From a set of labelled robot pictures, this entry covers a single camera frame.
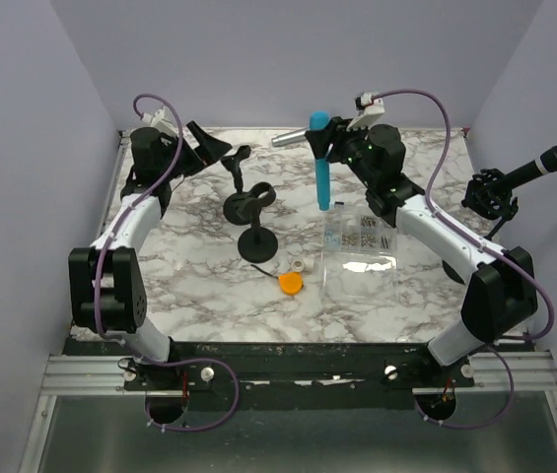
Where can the white plastic fitting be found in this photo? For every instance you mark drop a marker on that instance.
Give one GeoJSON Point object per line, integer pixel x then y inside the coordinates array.
{"type": "Point", "coordinates": [308, 265]}

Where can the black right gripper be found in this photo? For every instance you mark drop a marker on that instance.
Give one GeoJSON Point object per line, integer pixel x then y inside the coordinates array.
{"type": "Point", "coordinates": [335, 134]}

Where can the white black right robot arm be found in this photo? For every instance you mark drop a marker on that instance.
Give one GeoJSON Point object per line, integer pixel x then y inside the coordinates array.
{"type": "Point", "coordinates": [499, 293]}

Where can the black ring clip mic stand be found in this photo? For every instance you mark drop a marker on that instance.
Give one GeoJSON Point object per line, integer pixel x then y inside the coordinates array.
{"type": "Point", "coordinates": [256, 244]}

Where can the black microphone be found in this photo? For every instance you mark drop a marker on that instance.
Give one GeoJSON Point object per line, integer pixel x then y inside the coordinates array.
{"type": "Point", "coordinates": [543, 165]}

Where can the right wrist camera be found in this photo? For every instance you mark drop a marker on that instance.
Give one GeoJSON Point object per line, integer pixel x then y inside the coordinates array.
{"type": "Point", "coordinates": [370, 109]}

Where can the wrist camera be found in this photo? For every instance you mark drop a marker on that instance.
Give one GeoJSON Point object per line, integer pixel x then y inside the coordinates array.
{"type": "Point", "coordinates": [161, 120]}
{"type": "Point", "coordinates": [370, 109]}

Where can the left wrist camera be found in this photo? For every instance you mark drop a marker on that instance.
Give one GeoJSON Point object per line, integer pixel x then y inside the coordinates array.
{"type": "Point", "coordinates": [161, 120]}

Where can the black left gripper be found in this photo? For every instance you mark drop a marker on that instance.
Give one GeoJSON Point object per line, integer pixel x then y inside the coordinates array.
{"type": "Point", "coordinates": [208, 150]}

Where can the blue microphone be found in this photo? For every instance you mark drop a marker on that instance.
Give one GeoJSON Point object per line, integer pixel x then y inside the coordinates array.
{"type": "Point", "coordinates": [318, 120]}

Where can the silver microphone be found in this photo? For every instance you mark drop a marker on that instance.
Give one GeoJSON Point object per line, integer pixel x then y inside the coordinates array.
{"type": "Point", "coordinates": [289, 138]}

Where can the clear plastic screw box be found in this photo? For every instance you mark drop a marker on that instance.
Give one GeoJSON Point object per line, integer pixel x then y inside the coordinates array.
{"type": "Point", "coordinates": [358, 260]}

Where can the black fork clip mic stand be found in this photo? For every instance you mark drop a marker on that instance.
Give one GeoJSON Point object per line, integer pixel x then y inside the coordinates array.
{"type": "Point", "coordinates": [232, 163]}

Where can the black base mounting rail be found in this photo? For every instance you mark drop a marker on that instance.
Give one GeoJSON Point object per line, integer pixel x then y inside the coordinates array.
{"type": "Point", "coordinates": [284, 376]}

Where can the black shock mount mic stand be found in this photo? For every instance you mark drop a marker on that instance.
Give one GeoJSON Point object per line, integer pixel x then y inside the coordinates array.
{"type": "Point", "coordinates": [500, 206]}

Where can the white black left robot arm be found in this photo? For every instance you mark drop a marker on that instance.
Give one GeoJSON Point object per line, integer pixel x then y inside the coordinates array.
{"type": "Point", "coordinates": [107, 291]}

